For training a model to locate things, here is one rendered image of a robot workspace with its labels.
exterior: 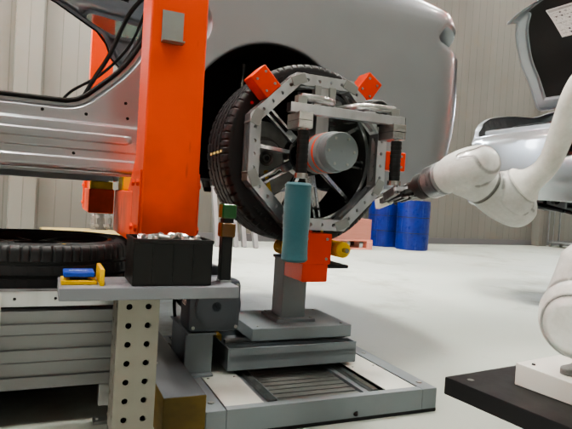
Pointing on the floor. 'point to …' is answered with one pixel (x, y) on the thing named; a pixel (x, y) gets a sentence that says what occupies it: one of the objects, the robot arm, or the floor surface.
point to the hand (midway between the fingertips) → (383, 201)
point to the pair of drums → (401, 225)
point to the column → (133, 364)
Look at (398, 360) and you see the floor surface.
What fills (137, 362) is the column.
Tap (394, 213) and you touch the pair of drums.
